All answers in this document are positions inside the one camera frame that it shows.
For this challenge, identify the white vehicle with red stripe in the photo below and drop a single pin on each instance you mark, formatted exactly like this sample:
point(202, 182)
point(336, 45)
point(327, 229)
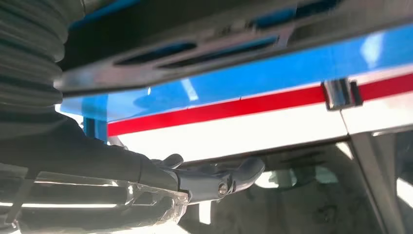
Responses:
point(242, 132)

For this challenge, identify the blue steel shelf rack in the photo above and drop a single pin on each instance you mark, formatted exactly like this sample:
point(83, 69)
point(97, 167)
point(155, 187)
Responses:
point(290, 68)

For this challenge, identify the chrome stanchion post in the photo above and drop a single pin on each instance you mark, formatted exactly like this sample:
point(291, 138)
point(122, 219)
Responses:
point(338, 93)

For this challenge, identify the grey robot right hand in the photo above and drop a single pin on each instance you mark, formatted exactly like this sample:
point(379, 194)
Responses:
point(80, 158)

